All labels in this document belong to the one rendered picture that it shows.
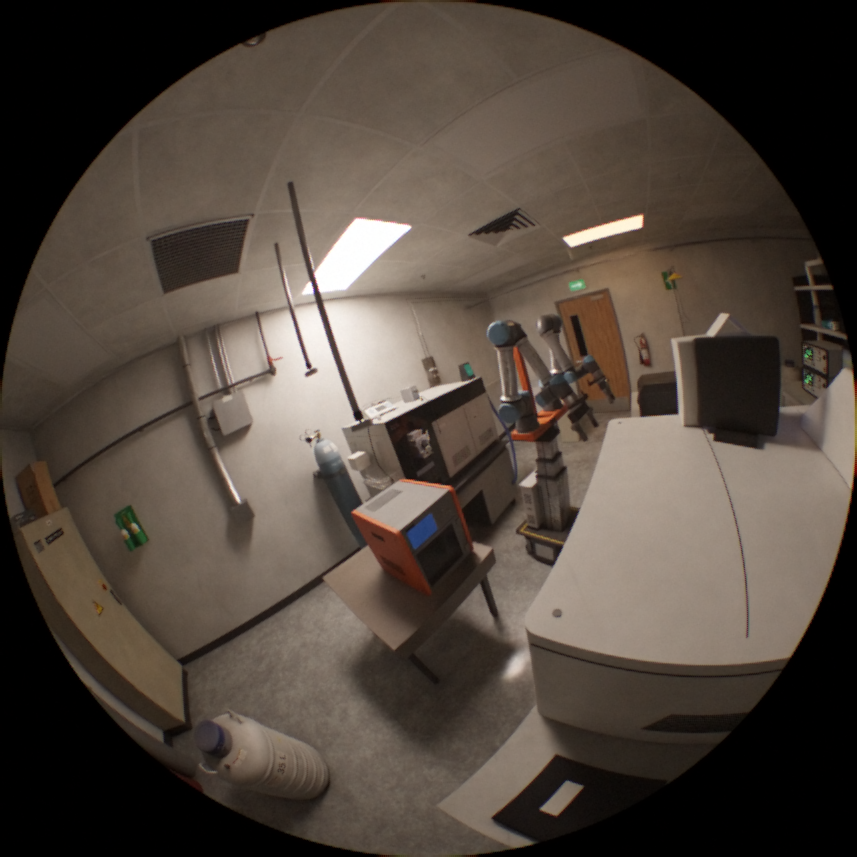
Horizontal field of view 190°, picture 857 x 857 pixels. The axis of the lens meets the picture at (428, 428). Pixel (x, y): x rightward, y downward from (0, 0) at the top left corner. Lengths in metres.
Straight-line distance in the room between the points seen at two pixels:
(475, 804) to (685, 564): 0.68
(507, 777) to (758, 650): 0.61
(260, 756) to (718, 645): 1.56
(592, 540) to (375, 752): 1.76
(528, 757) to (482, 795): 0.14
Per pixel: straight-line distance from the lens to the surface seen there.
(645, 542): 0.35
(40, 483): 2.95
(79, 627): 2.60
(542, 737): 0.79
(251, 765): 1.59
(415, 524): 1.10
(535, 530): 2.13
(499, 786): 0.80
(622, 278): 4.89
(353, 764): 1.96
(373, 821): 1.93
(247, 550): 2.74
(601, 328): 4.90
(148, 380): 2.76
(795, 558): 0.40
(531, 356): 1.41
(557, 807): 0.78
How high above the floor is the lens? 1.69
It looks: 13 degrees down
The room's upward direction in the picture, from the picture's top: 19 degrees counter-clockwise
